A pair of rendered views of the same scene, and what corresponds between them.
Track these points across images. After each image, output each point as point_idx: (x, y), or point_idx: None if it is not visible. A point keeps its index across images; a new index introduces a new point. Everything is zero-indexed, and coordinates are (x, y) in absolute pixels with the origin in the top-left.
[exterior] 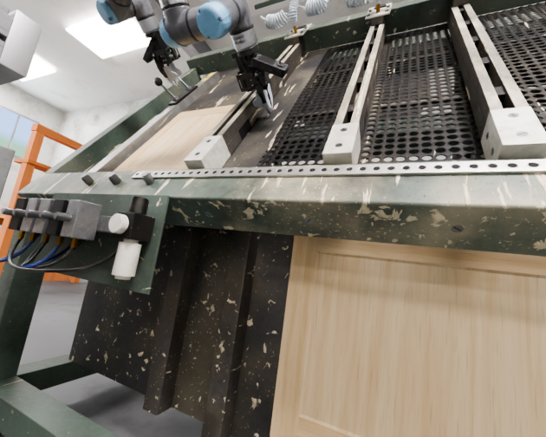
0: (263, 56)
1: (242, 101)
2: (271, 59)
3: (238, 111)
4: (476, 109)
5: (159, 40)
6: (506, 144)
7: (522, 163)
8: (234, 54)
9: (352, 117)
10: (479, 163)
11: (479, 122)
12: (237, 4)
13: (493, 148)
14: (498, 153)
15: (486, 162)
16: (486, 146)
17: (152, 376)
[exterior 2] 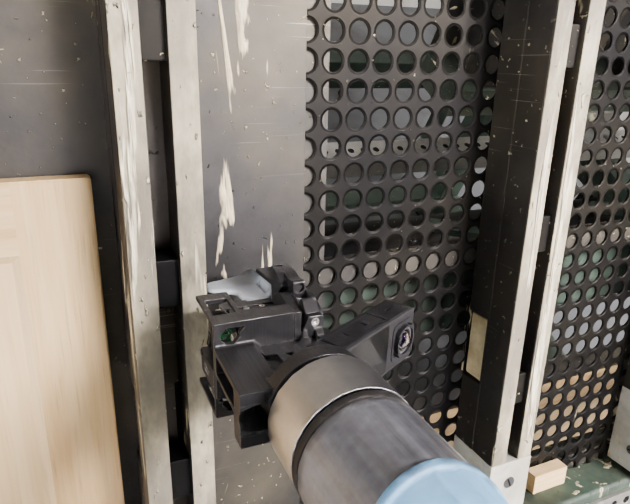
0: (357, 353)
1: (158, 339)
2: (377, 337)
3: (196, 423)
4: None
5: None
6: None
7: None
8: (257, 442)
9: (521, 439)
10: (619, 498)
11: None
12: (409, 464)
13: None
14: None
15: (624, 495)
16: (627, 420)
17: None
